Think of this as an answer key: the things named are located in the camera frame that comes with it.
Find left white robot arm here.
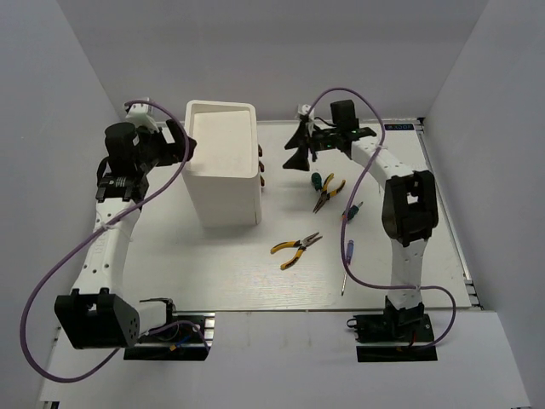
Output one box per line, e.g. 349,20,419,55
54,119,197,349

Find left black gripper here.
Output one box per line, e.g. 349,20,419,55
135,118,196,173

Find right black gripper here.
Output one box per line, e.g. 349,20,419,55
283,121,341,171

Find green orange stubby screwdriver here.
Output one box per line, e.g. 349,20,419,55
341,202,363,222

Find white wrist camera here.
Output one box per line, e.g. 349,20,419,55
297,104,315,134
124,103,158,130

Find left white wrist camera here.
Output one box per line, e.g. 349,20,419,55
124,103,158,130

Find green stubby flathead screwdriver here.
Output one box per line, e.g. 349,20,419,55
311,172,323,191

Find white drawer cabinet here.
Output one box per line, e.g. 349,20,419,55
182,100,261,228

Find blue red precision screwdriver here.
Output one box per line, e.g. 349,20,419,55
341,239,355,296

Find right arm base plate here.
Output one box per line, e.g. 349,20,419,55
347,314,438,363

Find yellow needle-nose pliers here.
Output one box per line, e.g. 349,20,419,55
270,232,322,270
313,173,346,213

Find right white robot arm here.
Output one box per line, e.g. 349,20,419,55
283,100,439,340

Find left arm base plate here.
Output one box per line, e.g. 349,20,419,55
123,312,215,362

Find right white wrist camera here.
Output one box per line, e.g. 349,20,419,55
297,104,315,134

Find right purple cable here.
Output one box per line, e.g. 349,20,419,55
305,87,457,351

